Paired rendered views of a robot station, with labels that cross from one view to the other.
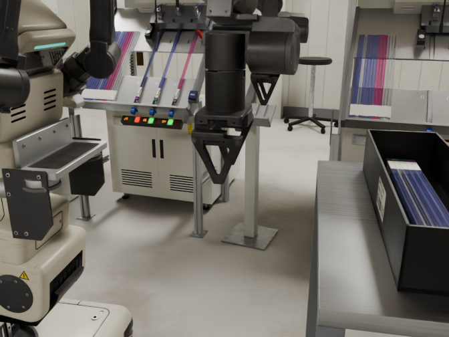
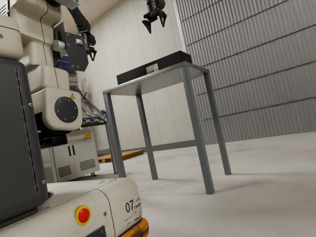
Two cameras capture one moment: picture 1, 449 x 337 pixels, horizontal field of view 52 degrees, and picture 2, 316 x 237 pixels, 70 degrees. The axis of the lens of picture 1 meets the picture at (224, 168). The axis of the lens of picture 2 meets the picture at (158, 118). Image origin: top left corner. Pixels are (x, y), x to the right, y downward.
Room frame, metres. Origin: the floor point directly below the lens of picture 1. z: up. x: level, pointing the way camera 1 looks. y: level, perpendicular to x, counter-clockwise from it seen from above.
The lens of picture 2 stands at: (0.29, 1.19, 0.43)
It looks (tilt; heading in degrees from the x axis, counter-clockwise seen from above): 3 degrees up; 291
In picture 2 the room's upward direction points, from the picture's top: 11 degrees counter-clockwise
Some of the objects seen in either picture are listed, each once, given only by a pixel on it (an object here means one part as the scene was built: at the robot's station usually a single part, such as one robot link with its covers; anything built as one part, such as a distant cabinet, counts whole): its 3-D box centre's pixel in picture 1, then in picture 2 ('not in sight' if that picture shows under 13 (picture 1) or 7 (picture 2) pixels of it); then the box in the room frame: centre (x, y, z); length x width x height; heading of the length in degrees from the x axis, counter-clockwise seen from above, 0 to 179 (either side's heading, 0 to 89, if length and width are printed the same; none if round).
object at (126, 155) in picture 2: not in sight; (116, 156); (2.91, -2.89, 0.05); 1.11 x 0.74 x 0.10; 162
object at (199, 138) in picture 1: (220, 149); (159, 19); (0.62, 0.01, 1.02); 0.07 x 0.07 x 0.09; 79
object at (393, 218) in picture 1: (421, 192); (153, 73); (0.86, -0.40, 0.86); 0.57 x 0.17 x 0.11; 169
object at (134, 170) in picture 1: (178, 146); not in sight; (3.02, 0.31, 0.31); 0.70 x 0.65 x 0.62; 72
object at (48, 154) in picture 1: (55, 172); (56, 56); (1.01, 0.40, 0.84); 0.28 x 0.16 x 0.22; 169
